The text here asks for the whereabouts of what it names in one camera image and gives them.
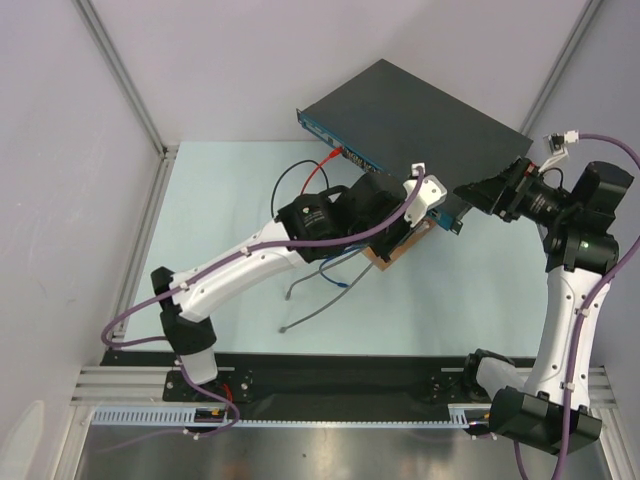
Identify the long grey ethernet cable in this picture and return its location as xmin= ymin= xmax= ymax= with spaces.
xmin=278 ymin=262 xmax=375 ymax=335

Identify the blue ethernet cable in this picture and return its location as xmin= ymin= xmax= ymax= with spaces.
xmin=318 ymin=254 xmax=351 ymax=289

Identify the short grey ethernet cable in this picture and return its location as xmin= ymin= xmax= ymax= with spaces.
xmin=284 ymin=272 xmax=321 ymax=302

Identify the black ethernet cable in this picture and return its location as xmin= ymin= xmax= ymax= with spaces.
xmin=270 ymin=159 xmax=331 ymax=221

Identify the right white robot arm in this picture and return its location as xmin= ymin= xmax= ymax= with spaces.
xmin=455 ymin=159 xmax=633 ymax=455

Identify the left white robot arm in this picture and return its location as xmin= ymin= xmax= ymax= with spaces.
xmin=151 ymin=167 xmax=432 ymax=400

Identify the wooden board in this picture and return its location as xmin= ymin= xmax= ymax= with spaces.
xmin=362 ymin=217 xmax=437 ymax=271

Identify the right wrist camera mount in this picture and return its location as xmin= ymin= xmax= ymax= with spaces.
xmin=539 ymin=130 xmax=580 ymax=174

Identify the red ethernet cable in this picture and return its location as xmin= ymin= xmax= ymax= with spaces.
xmin=302 ymin=145 xmax=346 ymax=194

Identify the black blue network switch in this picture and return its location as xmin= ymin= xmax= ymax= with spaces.
xmin=297 ymin=59 xmax=532 ymax=234

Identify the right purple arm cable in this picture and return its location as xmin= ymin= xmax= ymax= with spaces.
xmin=472 ymin=133 xmax=640 ymax=480

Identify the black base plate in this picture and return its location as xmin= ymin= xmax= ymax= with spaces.
xmin=101 ymin=350 xmax=489 ymax=423

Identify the right aluminium frame post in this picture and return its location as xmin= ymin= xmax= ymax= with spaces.
xmin=519 ymin=0 xmax=604 ymax=137

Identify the aluminium frame post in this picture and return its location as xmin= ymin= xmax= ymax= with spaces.
xmin=73 ymin=0 xmax=176 ymax=160
xmin=519 ymin=0 xmax=604 ymax=137

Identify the left aluminium frame post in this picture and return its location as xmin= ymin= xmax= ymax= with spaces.
xmin=73 ymin=0 xmax=176 ymax=160

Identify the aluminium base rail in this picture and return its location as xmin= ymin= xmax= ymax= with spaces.
xmin=69 ymin=364 xmax=174 ymax=407

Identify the white slotted cable duct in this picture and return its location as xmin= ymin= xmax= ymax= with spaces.
xmin=92 ymin=405 xmax=241 ymax=427

